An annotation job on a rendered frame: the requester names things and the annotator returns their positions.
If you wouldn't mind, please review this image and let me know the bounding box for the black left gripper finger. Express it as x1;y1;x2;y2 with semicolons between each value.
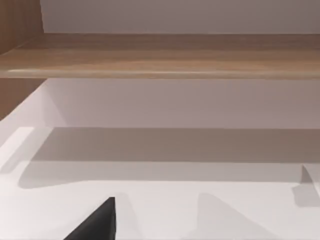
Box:
63;196;117;240

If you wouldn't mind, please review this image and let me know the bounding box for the wooden open shelf unit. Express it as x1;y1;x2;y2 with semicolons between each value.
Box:
0;0;320;121

